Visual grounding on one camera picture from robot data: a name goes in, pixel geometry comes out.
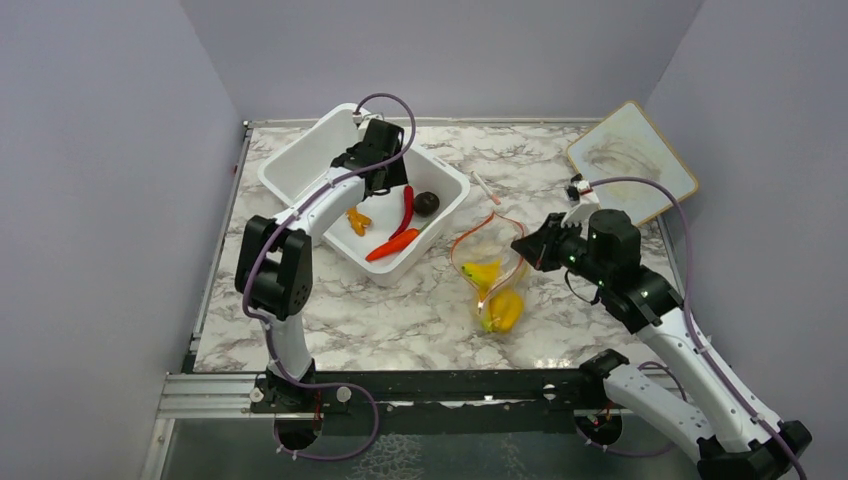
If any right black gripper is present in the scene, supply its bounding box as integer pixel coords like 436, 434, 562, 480
512, 212, 611, 287

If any red chili pepper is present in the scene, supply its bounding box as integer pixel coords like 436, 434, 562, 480
389, 185, 415, 240

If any clear zip bag orange zipper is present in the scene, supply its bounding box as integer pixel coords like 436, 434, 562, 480
450, 211, 528, 334

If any small yellow banana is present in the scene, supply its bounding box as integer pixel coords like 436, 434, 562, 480
460, 260, 501, 291

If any dark brown round fruit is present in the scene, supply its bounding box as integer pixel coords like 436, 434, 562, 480
412, 191, 441, 218

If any large yellow banana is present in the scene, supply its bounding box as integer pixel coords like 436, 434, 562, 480
481, 288, 524, 333

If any small orange food piece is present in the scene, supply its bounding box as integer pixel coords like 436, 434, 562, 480
346, 207, 372, 237

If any orange carrot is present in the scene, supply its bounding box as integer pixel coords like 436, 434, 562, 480
365, 228, 421, 262

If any yellow bell pepper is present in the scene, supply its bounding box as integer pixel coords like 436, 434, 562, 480
497, 262, 528, 291

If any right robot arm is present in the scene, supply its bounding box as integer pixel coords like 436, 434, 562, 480
511, 209, 812, 479

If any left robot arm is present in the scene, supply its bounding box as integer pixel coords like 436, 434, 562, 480
236, 120, 412, 411

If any white marker pink cap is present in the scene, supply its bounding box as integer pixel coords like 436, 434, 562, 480
471, 171, 501, 205

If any white plastic bin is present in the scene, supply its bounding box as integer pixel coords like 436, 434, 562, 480
258, 103, 470, 286

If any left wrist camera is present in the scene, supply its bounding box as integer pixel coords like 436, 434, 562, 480
352, 111, 385, 127

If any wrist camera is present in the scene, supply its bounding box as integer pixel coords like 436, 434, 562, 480
563, 176, 600, 227
352, 111, 385, 127

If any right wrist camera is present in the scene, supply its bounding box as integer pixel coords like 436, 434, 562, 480
563, 176, 600, 227

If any small whiteboard wooden frame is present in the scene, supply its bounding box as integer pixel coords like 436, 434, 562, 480
566, 101, 699, 226

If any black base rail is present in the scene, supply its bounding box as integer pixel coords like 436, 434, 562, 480
249, 368, 611, 436

